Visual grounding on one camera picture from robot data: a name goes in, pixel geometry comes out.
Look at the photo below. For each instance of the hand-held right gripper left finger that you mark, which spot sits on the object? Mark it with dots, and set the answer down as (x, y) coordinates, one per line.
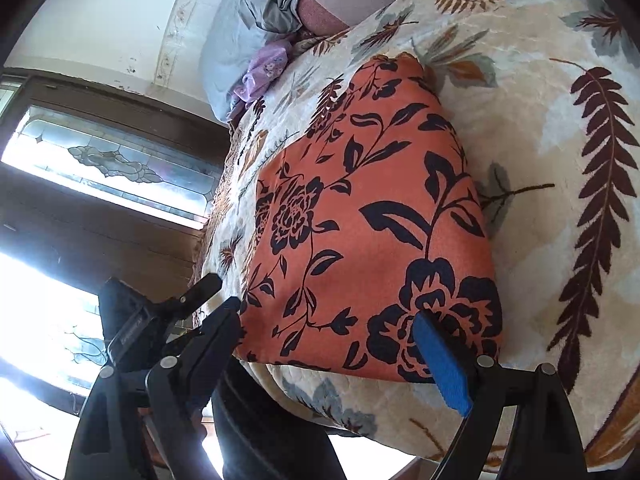
(215, 355)

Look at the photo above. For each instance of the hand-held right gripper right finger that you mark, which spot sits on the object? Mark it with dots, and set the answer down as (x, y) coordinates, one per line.
(442, 360)

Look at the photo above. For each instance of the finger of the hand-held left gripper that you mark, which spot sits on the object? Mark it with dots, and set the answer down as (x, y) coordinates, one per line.
(195, 292)

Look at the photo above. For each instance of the orange black floral garment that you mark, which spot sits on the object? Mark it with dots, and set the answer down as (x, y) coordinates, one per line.
(370, 220)

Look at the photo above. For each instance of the person's dark trouser leg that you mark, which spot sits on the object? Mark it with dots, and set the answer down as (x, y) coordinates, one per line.
(270, 430)

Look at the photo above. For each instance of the patterned glass window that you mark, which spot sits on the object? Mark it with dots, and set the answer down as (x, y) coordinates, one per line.
(110, 165)

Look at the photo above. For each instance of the purple floral cloth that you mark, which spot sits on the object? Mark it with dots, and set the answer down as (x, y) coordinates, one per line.
(262, 72)

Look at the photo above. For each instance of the cream leaf print blanket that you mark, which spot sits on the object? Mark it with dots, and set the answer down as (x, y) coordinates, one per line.
(550, 110)

